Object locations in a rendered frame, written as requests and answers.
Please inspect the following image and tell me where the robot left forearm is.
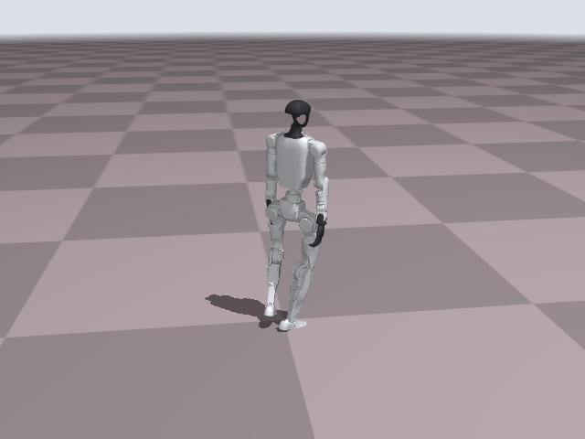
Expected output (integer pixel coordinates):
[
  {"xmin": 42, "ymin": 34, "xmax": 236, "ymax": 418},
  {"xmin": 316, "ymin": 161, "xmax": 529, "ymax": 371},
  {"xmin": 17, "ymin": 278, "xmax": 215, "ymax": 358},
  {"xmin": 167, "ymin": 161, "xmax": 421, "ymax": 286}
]
[{"xmin": 265, "ymin": 169, "xmax": 277, "ymax": 204}]

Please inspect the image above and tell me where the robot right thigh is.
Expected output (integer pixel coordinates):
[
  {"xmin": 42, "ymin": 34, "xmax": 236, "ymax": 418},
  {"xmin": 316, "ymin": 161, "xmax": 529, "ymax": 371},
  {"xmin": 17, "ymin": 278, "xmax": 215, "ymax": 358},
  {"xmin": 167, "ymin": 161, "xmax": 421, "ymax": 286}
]
[{"xmin": 292, "ymin": 209, "xmax": 322, "ymax": 280}]

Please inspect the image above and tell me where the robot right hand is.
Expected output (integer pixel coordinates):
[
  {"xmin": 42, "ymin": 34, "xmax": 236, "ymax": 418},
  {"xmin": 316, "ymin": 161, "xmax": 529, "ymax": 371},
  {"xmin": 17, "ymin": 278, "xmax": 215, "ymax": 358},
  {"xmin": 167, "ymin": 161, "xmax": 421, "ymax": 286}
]
[{"xmin": 309, "ymin": 213, "xmax": 326, "ymax": 247}]

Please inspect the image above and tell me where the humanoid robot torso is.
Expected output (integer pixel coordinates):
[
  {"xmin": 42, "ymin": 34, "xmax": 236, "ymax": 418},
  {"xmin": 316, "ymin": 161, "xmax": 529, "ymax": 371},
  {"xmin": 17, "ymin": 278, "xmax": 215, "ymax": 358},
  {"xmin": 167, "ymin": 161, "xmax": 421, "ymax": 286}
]
[{"xmin": 275, "ymin": 129, "xmax": 314, "ymax": 223}]

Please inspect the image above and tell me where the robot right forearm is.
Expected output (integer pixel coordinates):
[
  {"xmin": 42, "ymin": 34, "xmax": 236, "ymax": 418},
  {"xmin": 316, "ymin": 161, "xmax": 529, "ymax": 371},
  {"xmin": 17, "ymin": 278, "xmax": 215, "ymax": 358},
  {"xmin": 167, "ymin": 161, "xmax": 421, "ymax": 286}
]
[{"xmin": 316, "ymin": 177, "xmax": 329, "ymax": 221}]

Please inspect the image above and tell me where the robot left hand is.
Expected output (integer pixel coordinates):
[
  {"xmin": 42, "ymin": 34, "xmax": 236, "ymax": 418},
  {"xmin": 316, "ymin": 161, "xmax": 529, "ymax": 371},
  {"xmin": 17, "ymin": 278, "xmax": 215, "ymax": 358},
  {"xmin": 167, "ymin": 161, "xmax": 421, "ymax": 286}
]
[{"xmin": 266, "ymin": 199, "xmax": 272, "ymax": 225}]

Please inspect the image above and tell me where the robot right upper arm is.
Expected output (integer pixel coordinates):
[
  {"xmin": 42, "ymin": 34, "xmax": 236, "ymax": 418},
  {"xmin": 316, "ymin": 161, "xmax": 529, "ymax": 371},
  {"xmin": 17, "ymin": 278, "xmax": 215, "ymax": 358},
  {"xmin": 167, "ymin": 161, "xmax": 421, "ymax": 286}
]
[{"xmin": 308, "ymin": 140, "xmax": 327, "ymax": 189}]

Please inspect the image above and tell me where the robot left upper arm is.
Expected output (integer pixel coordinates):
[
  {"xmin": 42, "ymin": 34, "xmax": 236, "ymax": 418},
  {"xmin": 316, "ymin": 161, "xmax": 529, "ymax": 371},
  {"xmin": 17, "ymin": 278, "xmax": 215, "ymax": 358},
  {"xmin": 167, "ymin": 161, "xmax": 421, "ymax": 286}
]
[{"xmin": 266, "ymin": 133, "xmax": 279, "ymax": 177}]

